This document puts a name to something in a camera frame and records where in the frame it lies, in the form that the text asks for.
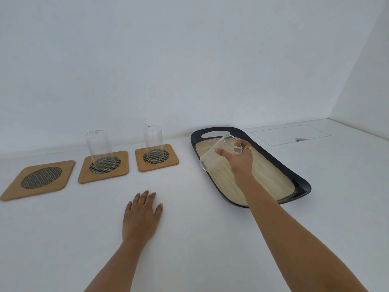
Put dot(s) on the person's left forearm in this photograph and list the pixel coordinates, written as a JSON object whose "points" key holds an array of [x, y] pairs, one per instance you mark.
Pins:
{"points": [[117, 267]]}

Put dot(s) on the person's left hand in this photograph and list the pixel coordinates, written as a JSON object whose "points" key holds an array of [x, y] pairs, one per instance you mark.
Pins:
{"points": [[139, 220]]}

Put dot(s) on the clear drinking glass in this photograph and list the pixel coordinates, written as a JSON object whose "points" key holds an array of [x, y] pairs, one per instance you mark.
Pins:
{"points": [[153, 142], [98, 148], [212, 156]]}

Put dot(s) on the person's right hand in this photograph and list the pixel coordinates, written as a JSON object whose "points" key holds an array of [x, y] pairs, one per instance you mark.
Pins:
{"points": [[241, 162]]}

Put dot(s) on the person's left middle finger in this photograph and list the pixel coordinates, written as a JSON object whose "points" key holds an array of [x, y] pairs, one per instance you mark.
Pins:
{"points": [[144, 199]]}

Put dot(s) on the black bamboo serving tray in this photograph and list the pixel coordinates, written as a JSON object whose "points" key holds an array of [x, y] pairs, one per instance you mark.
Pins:
{"points": [[273, 179]]}

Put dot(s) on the wooden coaster with mesh centre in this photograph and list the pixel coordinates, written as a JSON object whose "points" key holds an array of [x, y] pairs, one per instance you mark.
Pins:
{"points": [[171, 161], [12, 190], [121, 167]]}

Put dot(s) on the white table hatch cover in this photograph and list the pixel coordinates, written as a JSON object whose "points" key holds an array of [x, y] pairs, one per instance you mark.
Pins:
{"points": [[285, 134]]}

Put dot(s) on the person's left little finger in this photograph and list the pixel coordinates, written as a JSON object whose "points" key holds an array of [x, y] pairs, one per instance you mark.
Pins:
{"points": [[128, 208]]}

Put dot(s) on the person's right forearm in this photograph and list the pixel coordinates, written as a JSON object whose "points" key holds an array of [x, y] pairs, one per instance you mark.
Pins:
{"points": [[288, 234]]}

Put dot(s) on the person's right thumb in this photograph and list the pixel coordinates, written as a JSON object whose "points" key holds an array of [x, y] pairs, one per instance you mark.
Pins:
{"points": [[223, 152]]}

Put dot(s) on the person's left thumb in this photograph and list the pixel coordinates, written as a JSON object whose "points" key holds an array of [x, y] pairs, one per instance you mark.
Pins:
{"points": [[159, 210]]}

